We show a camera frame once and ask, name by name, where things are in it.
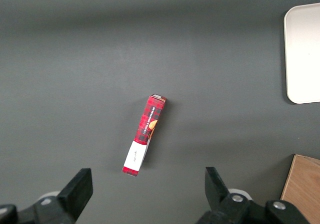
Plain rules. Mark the beige rectangular tray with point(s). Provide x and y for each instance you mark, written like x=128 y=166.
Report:
x=305 y=54

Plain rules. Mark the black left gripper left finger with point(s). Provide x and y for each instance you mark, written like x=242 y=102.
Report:
x=70 y=199

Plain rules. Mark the red plaid cookie box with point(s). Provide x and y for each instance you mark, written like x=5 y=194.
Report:
x=147 y=124

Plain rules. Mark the wooden drawer cabinet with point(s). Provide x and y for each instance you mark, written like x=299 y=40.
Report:
x=305 y=186

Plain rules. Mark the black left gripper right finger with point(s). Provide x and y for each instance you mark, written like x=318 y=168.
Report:
x=225 y=206

